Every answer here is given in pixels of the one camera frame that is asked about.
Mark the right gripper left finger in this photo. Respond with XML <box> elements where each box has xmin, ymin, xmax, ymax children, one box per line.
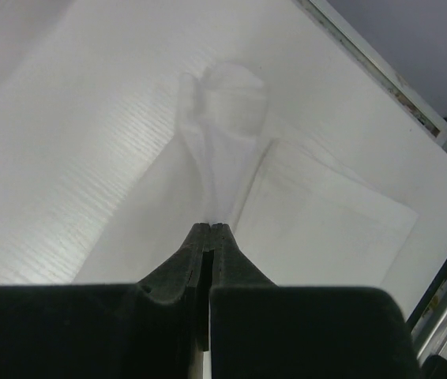
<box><xmin>0</xmin><ymin>223</ymin><xmax>211</xmax><ymax>378</ymax></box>

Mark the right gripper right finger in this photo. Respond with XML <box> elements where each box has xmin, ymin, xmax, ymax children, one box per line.
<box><xmin>209</xmin><ymin>224</ymin><xmax>422</xmax><ymax>378</ymax></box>

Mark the white t-shirt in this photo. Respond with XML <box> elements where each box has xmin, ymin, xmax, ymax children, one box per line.
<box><xmin>75</xmin><ymin>62</ymin><xmax>418</xmax><ymax>287</ymax></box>

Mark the aluminium rail frame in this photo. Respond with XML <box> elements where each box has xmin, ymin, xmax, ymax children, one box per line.
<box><xmin>299</xmin><ymin>1</ymin><xmax>447</xmax><ymax>378</ymax></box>

